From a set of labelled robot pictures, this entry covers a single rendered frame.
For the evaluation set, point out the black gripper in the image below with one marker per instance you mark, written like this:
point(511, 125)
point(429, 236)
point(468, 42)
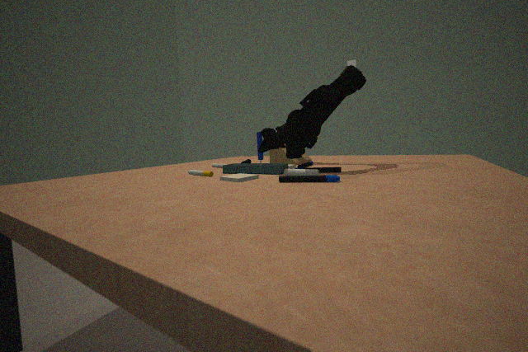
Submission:
point(273, 139)

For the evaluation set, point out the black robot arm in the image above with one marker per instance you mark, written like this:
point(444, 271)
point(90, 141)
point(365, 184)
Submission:
point(321, 103)

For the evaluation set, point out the blue stylus with grey tip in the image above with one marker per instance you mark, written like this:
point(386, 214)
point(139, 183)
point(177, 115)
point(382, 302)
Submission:
point(259, 142)

